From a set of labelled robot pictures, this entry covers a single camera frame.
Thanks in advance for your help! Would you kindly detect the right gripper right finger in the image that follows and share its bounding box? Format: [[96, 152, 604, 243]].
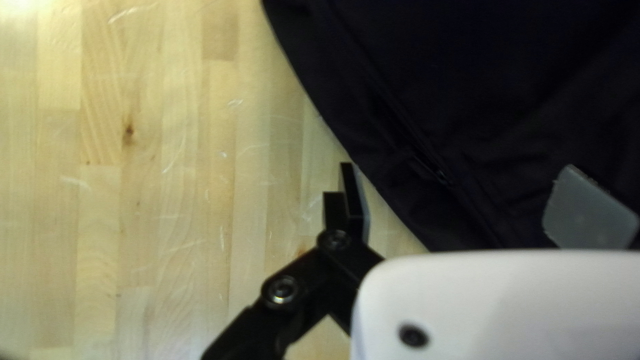
[[542, 164, 640, 250]]

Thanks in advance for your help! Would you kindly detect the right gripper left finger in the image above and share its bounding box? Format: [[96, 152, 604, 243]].
[[200, 162, 386, 360]]

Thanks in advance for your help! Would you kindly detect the black backpack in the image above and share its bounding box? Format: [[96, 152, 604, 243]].
[[261, 0, 640, 252]]

